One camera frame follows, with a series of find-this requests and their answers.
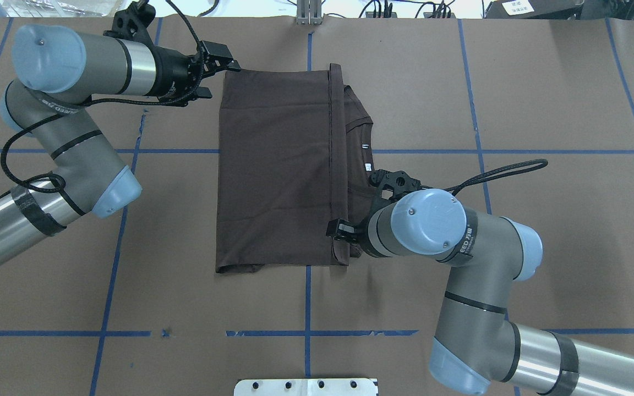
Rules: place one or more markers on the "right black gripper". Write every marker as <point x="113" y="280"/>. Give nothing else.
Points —
<point x="342" y="229"/>

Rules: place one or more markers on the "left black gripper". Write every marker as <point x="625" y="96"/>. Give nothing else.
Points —
<point x="172" y="68"/>

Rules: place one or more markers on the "brown t-shirt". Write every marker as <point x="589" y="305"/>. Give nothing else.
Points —
<point x="295" y="153"/>

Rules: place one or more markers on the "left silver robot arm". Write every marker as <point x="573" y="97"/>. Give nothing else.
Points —
<point x="61" y="164"/>

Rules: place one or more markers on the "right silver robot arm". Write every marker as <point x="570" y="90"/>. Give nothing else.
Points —
<point x="474" y="344"/>

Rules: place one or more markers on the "brown paper table cover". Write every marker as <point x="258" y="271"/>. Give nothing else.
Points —
<point x="131" y="304"/>

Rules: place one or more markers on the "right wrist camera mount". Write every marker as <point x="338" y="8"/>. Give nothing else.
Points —
<point x="392" y="186"/>

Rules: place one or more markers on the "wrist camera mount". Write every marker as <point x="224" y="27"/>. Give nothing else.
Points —
<point x="392" y="186"/>
<point x="132" y="23"/>

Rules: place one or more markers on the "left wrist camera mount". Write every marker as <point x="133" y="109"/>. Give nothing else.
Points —
<point x="132" y="23"/>

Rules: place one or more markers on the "aluminium frame post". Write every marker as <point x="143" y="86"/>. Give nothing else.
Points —
<point x="309" y="12"/>

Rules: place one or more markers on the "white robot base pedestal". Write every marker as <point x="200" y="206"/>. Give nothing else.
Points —
<point x="307" y="386"/>

